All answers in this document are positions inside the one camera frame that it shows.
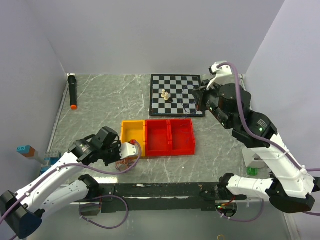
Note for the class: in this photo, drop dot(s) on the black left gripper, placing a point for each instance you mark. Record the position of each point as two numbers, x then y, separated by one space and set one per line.
117 157

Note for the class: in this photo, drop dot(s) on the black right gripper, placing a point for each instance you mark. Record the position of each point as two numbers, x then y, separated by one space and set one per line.
201 93

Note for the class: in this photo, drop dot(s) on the red plastic bin right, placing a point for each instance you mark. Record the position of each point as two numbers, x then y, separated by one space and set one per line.
182 137

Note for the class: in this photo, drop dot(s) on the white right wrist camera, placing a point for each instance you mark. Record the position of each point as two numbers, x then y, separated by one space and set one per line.
220 70

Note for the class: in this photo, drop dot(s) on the red plastic bin middle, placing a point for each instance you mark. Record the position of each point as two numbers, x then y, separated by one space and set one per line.
157 138

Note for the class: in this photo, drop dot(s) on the black chess piece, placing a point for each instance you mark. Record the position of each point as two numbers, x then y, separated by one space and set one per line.
169 100

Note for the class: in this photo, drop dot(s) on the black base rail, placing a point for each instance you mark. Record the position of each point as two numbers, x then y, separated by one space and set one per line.
161 196

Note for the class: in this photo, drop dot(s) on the blue brown toy block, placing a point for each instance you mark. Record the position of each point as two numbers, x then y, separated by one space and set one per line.
26 150

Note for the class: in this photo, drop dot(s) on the red plastic bin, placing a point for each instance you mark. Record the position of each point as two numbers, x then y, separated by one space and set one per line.
182 137
157 138

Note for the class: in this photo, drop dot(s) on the black white chessboard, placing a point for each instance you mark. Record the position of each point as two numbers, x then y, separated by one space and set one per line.
179 88

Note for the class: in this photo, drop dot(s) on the white chess piece short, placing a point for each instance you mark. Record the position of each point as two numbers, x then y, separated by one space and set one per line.
166 96

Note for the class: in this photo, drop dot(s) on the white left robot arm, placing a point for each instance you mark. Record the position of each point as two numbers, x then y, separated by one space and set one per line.
25 209

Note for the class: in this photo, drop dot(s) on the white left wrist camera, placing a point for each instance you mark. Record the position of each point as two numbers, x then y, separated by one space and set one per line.
130 150

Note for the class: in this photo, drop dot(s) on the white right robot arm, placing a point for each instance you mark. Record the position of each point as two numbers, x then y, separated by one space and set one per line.
290 186

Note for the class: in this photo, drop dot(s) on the white chess piece tall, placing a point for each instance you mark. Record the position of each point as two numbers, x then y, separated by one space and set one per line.
163 93

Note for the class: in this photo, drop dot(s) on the yellow plastic bin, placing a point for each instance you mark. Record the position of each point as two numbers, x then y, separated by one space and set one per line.
134 130

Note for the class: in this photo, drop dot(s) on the green plastic toy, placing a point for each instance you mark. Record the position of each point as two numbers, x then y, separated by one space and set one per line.
252 171

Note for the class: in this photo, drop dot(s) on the black marker orange cap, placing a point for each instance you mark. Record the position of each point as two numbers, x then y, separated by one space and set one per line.
72 92

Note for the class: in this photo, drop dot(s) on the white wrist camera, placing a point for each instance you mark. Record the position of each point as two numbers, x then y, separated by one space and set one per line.
130 150
220 70

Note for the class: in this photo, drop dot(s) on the white stand bracket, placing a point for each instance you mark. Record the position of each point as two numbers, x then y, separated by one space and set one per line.
251 159

